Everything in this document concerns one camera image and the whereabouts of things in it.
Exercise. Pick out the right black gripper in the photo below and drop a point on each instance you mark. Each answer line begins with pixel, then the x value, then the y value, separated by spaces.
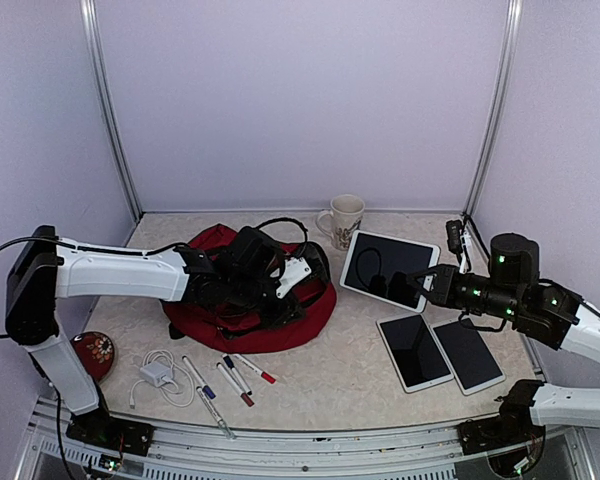
pixel 444 291

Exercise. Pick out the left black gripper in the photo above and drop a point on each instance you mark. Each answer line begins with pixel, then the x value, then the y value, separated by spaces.
pixel 281 316

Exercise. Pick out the white tablet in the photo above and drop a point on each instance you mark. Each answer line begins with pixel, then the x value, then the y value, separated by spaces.
pixel 414 354
pixel 472 362
pixel 376 266

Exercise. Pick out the red backpack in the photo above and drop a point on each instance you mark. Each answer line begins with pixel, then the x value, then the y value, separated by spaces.
pixel 250 293

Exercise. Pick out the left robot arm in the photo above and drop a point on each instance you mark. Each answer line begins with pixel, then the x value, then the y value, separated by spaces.
pixel 50 268

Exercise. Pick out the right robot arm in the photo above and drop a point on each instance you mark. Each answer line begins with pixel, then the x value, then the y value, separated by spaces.
pixel 541 309

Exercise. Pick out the red cap marker long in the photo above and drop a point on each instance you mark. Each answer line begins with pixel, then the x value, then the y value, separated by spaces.
pixel 255 368

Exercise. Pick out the dark blue cap marker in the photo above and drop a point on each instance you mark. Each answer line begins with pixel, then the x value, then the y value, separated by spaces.
pixel 236 374

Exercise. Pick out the red cap marker short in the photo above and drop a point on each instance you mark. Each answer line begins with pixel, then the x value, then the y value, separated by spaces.
pixel 234 384

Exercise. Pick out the white patterned ceramic mug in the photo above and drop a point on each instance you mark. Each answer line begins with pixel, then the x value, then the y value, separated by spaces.
pixel 341 220

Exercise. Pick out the blue cap white marker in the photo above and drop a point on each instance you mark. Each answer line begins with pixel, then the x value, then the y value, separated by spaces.
pixel 199 378

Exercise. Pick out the clear silver pen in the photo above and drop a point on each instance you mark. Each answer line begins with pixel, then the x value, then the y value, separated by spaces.
pixel 222 425

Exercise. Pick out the red floral lacquer dish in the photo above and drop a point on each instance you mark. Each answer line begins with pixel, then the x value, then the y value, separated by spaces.
pixel 96 352

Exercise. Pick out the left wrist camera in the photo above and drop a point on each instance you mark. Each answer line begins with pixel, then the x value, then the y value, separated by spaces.
pixel 295 271

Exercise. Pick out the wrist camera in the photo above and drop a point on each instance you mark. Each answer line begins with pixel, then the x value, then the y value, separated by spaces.
pixel 295 271
pixel 459 243

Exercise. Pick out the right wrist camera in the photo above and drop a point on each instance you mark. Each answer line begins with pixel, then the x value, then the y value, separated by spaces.
pixel 459 243

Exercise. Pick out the white charger with cable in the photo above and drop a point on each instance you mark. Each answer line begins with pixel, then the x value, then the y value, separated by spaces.
pixel 161 371

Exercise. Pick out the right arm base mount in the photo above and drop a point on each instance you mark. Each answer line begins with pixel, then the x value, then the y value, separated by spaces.
pixel 483 435

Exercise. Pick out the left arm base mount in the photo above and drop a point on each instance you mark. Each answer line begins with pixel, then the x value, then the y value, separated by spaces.
pixel 116 434

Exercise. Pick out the front aluminium rail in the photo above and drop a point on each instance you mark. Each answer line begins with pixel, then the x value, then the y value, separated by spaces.
pixel 188 451

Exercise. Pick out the right aluminium frame post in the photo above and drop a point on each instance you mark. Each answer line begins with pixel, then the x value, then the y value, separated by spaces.
pixel 497 105

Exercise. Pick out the aluminium frame post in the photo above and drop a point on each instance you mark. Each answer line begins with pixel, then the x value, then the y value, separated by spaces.
pixel 94 44
pixel 497 105

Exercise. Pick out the left aluminium frame post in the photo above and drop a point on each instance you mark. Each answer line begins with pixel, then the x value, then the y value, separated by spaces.
pixel 94 44

